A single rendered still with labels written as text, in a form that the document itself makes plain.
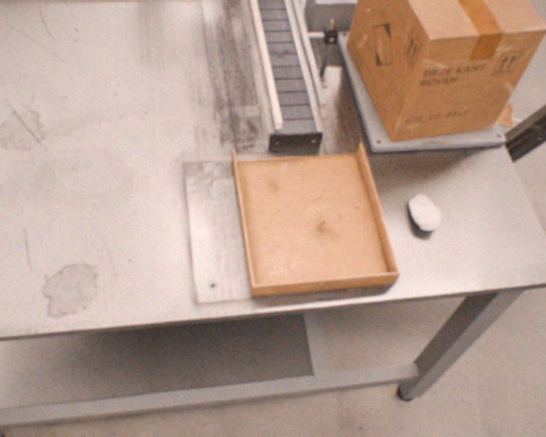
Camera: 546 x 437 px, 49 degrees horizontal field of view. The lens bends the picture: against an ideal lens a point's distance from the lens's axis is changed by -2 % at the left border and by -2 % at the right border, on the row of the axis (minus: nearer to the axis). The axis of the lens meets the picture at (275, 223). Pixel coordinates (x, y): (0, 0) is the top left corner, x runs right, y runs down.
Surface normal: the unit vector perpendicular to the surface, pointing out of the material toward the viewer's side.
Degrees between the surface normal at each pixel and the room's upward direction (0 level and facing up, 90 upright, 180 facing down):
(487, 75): 90
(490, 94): 90
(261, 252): 0
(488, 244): 0
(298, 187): 0
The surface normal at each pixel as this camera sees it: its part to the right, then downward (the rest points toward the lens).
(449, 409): 0.10, -0.54
